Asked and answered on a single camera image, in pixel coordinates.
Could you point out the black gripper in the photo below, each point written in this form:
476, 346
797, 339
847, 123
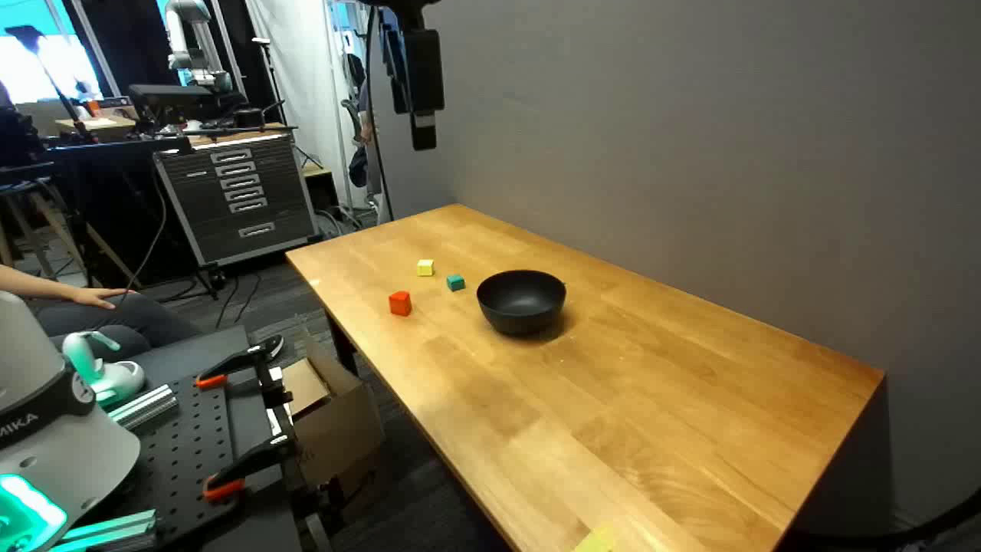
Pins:
426, 68

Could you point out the green block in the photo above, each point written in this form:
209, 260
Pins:
453, 283

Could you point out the orange block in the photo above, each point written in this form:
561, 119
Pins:
398, 303

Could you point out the grey robot arm base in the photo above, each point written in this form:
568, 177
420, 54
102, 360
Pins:
50, 419

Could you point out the seated person's forearm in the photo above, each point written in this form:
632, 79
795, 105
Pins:
41, 283

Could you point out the black bowl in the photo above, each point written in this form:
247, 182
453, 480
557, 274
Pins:
523, 306

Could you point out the seated person's hand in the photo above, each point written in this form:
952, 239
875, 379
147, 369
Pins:
102, 298

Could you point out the yellow block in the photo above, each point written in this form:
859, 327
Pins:
424, 267

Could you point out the black flight case white print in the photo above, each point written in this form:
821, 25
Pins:
238, 201

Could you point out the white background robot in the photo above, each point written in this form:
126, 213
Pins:
200, 48

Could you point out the black box on desk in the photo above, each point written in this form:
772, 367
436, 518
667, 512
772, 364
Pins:
177, 102

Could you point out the black clamp orange tips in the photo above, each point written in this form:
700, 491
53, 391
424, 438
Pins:
247, 364
248, 464

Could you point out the cardboard box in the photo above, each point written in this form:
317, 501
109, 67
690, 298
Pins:
331, 415

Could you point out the wooden table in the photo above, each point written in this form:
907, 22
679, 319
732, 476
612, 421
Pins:
615, 400

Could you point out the cluttered background desk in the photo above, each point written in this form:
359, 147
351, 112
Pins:
94, 156

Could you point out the seated person's dark trouser leg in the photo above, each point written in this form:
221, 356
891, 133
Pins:
123, 319

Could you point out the black tripod light stand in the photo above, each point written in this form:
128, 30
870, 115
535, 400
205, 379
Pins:
56, 88

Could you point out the black perforated breadboard plate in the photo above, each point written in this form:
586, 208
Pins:
188, 450

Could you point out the white teal handheld device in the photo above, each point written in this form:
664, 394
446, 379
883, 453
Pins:
99, 369

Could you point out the yellow sticky note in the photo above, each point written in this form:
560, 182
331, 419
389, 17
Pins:
599, 541

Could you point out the aluminium extrusion rail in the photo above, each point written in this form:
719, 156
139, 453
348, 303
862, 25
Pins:
142, 406
109, 532

